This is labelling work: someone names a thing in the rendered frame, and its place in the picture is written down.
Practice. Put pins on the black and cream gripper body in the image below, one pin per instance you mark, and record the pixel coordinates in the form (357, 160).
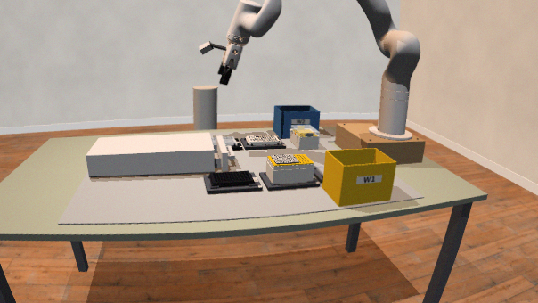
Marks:
(233, 51)

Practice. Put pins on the grey flat mat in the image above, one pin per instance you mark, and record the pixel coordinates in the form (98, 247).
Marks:
(184, 198)

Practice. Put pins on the yellow open-top bin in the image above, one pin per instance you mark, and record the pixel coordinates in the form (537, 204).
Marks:
(350, 184)

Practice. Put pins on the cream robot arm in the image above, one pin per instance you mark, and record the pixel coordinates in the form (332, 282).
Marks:
(401, 47)

